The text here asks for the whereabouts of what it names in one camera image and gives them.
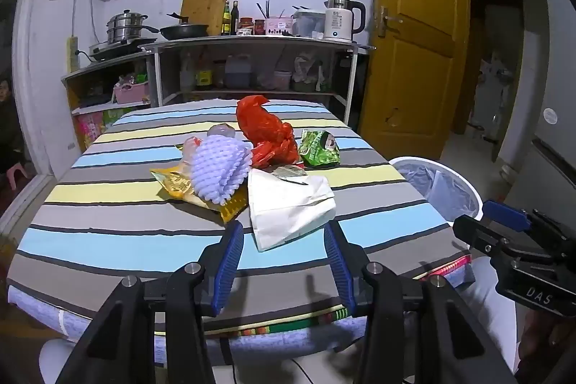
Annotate wooden cutting board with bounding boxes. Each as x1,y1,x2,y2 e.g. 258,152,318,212
180,0,230,37

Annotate pink utensil holder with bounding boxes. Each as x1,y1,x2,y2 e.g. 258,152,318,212
265,17,294,37

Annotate purple foam fruit net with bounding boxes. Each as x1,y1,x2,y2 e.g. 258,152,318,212
190,134,253,207

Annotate bundle of chopsticks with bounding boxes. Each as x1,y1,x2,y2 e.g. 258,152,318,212
256,0,286,19

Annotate oil bottle with yellow label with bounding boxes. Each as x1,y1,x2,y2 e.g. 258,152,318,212
194,53,213,90

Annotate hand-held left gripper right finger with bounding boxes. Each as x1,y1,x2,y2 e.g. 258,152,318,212
323,221,518,384

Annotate grey low shelf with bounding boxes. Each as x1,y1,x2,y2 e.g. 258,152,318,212
62,51,158,151

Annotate yellow wooden door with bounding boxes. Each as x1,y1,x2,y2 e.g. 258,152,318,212
357,0,471,160

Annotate white electric kettle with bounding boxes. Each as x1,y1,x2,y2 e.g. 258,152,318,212
324,0,366,43

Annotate green snack packet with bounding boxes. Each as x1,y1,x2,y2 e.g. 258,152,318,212
298,129,341,168

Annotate pink plastic stool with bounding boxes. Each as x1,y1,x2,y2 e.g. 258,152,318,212
6,166,30,191

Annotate pink plastic basket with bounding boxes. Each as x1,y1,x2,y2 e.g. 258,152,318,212
113,80,150,104

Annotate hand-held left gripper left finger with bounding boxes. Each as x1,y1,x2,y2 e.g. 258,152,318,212
54,221,246,384

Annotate dark liquid jug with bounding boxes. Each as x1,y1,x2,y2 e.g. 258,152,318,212
224,55,253,89

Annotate crumpled plastic bags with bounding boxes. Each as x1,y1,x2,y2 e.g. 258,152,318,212
292,53,331,92

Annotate white plastic bottle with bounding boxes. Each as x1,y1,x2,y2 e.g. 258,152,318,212
180,53,195,92

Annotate metal door handle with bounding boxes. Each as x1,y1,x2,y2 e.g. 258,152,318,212
377,6,403,37

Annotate steel steamer pot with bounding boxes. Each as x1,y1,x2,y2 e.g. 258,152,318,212
107,10,148,44

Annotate colourful packages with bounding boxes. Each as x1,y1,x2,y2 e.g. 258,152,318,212
74,107,118,151

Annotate white paper bag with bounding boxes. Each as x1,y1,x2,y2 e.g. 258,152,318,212
247,168,337,252

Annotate black frying pan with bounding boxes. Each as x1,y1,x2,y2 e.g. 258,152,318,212
159,13,210,40

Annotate yellow gold snack packet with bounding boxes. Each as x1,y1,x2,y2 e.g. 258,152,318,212
150,166,250,225

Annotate clear lidded container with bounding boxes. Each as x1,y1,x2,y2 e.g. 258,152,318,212
292,6,325,38

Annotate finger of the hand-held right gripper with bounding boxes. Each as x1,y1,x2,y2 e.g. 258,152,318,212
452,214,514,261
482,199,534,234

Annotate white bin with liner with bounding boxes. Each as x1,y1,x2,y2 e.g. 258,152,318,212
388,157,484,228

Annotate white metal shelf rack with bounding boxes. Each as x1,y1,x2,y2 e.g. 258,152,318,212
139,35,376,128

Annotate red plastic bag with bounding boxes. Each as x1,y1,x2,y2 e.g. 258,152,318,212
236,95,303,169

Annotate induction cooker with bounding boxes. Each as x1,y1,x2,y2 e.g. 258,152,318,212
89,37,158,62

